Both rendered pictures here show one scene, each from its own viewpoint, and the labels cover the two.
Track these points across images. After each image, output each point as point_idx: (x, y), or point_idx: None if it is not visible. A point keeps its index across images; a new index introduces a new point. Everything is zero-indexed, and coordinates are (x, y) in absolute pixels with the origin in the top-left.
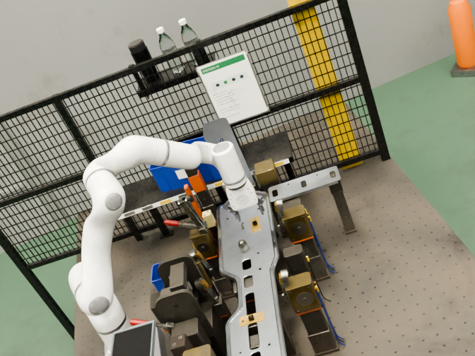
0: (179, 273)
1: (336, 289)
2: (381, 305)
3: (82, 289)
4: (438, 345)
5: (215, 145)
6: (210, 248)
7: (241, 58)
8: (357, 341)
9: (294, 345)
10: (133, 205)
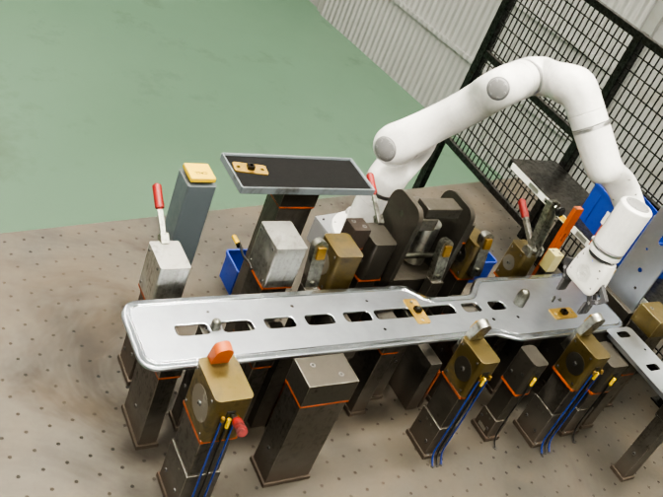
0: (443, 205)
1: (514, 455)
2: None
3: (396, 121)
4: None
5: (638, 200)
6: (510, 272)
7: None
8: (441, 480)
9: (414, 405)
10: (547, 188)
